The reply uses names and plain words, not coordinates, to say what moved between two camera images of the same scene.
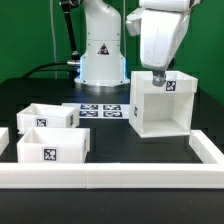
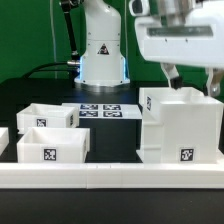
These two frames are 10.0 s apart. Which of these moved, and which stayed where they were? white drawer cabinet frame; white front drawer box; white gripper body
Moved: white gripper body; white drawer cabinet frame
Stayed: white front drawer box
